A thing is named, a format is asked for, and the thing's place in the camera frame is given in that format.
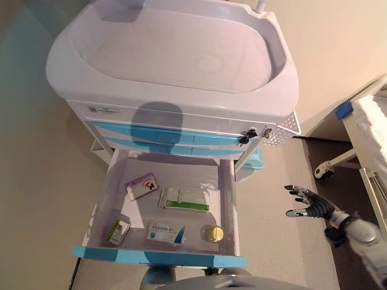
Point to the white medical cart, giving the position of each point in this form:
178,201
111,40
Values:
169,45

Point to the white perforated side basket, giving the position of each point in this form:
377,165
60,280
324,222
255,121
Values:
284,130

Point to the white bed side rail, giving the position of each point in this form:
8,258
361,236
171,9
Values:
375,193

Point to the blue bed corner clip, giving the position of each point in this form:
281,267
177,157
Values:
344,110

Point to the white bed sheet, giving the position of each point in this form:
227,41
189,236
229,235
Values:
372,130

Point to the purple white medicine box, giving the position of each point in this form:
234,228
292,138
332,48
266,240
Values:
140,187

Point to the blue white medicine box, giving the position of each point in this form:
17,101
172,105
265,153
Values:
163,233

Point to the yellow capped medicine bottle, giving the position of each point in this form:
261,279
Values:
214,233

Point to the large green white medicine box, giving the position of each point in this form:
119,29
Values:
184,201

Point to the white hospital bed frame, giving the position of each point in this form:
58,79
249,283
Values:
350,139

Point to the white bed caster wheel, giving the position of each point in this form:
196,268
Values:
322,172

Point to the black cart key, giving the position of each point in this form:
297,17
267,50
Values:
251,132
243,140

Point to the cart label sticker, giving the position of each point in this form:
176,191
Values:
101,109

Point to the metal cart latch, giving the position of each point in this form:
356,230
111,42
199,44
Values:
267,132

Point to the grey robot torso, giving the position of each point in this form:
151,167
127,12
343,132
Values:
236,281

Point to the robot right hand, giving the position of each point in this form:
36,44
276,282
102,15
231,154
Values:
316,207

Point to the small green white medicine box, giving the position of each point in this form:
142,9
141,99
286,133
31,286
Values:
118,231

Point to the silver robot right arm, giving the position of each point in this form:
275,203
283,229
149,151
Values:
362,235

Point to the blue fronted cart drawer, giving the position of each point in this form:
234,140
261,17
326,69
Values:
181,175

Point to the light blue waste bin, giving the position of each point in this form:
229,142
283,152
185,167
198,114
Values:
254,160

